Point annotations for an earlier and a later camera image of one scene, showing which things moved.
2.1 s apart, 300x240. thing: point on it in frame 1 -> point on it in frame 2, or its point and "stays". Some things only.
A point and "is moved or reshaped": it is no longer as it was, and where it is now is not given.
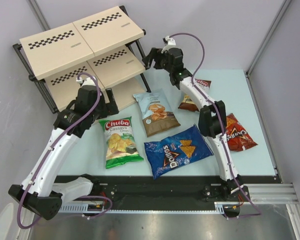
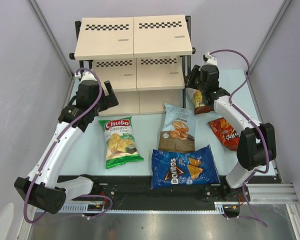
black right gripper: (147, 60) -> (190, 79)
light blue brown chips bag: (158, 115) -> (177, 132)
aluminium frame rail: (274, 193) stays
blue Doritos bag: (173, 153) is moved or reshaped
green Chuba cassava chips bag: (121, 148) stays
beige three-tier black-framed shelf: (107, 44) -> (146, 59)
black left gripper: (110, 108) stays
